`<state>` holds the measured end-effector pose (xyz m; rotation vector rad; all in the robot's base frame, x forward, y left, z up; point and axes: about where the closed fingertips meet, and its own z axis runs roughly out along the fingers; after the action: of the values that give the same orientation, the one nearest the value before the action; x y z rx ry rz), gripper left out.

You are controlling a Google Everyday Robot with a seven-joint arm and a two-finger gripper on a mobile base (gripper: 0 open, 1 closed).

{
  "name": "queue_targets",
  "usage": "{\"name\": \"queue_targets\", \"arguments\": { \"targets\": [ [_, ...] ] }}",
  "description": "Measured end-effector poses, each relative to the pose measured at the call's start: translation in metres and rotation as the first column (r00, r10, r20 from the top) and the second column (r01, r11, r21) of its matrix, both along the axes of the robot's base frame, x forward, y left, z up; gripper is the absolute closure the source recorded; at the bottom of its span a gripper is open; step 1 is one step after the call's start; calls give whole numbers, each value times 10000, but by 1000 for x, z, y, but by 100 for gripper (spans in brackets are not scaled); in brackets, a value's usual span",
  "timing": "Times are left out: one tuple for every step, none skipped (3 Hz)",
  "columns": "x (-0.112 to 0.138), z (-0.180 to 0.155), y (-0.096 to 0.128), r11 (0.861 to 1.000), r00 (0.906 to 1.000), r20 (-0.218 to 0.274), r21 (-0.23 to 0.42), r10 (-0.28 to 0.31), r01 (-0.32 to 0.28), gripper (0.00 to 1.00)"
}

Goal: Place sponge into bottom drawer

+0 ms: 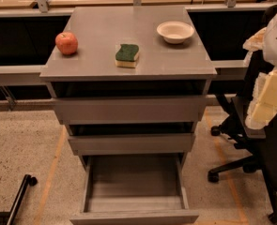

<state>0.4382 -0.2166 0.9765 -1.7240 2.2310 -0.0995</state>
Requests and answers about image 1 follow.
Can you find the grey open bottom drawer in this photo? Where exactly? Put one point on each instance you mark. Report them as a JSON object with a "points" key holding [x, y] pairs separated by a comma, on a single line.
{"points": [[134, 190]]}

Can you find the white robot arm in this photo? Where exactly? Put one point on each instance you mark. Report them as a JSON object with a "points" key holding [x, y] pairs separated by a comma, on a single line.
{"points": [[270, 42]]}

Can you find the white bowl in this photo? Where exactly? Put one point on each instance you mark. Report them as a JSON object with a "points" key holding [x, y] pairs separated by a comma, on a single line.
{"points": [[175, 32]]}

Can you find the green and yellow sponge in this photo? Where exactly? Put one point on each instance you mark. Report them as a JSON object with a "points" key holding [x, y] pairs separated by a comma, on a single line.
{"points": [[127, 56]]}

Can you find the grey drawer cabinet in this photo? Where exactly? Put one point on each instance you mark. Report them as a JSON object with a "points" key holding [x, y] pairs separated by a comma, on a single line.
{"points": [[163, 70]]}

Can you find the black metal stand leg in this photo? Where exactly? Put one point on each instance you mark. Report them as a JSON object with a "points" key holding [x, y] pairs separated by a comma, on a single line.
{"points": [[7, 218]]}

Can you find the grey middle drawer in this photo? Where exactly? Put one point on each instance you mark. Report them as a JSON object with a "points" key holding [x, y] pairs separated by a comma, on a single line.
{"points": [[132, 144]]}

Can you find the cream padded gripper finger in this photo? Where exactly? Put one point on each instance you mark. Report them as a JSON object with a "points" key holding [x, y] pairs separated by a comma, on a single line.
{"points": [[263, 106], [253, 44]]}

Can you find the black office chair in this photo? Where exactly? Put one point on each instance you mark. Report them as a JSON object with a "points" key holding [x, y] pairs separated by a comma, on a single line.
{"points": [[261, 143]]}

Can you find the grey top drawer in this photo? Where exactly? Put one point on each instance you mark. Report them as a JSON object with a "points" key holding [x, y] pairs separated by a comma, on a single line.
{"points": [[129, 110]]}

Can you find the red apple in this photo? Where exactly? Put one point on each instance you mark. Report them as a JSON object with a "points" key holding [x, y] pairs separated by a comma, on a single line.
{"points": [[66, 43]]}

